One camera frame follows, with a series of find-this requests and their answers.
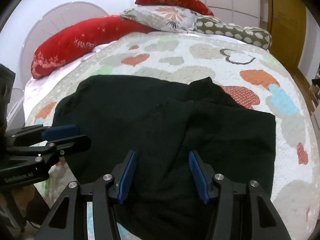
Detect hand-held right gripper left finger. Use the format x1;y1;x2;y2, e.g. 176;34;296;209
37;150;137;240

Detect floral grey pillow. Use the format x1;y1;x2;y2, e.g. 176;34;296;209
120;5;198;33

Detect pale pink bed sheet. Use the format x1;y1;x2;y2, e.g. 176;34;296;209
24;44;113;127

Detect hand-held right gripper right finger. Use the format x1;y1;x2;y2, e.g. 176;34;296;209
188;151;292;240

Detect heart-patterned quilt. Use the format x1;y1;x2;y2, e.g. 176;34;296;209
25;32;317;240

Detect long red printed pillow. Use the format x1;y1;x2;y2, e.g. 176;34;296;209
31;15;155;80

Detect black pants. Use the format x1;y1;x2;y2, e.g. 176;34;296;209
51;74;277;240

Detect yellow wooden door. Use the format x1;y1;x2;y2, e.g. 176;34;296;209
266;0;307;75

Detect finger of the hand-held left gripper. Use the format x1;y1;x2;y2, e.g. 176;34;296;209
6;124;80;147
5;134;92;174

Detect green dotted bolster pillow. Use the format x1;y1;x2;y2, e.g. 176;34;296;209
194;16;272;50

